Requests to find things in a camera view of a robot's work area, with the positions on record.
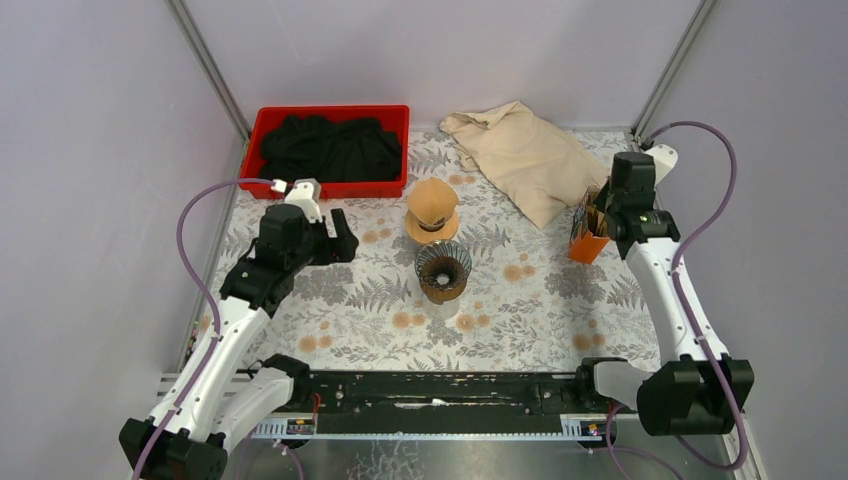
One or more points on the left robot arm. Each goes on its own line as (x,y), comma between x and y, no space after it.
(192,431)

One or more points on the grey ribbed glass dripper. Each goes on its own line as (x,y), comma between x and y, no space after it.
(440,256)

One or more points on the light wooden ring holder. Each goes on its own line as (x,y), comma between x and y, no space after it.
(425,235)

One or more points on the black cloth in bin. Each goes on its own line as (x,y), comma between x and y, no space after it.
(352,151)

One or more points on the beige cloth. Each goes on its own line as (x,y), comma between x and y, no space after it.
(541,168)

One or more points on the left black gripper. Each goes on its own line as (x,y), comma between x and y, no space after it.
(329,242)

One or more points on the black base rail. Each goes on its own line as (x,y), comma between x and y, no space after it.
(442,405)

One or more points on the orange coffee filter box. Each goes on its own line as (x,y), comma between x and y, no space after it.
(588,232)

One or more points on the red plastic bin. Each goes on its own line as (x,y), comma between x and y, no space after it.
(393,118)

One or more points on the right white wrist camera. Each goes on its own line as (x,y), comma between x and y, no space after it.
(665,159)

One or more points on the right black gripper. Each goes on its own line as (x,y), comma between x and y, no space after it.
(605,188)

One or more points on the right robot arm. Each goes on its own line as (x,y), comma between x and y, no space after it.
(699,388)

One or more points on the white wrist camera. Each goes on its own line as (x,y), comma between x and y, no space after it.
(665,159)
(303,193)

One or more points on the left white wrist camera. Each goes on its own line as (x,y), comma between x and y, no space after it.
(303,193)

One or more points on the dark wooden ring holder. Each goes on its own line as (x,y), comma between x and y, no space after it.
(444,286)

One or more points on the brown paper coffee filter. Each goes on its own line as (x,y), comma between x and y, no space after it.
(432,205)

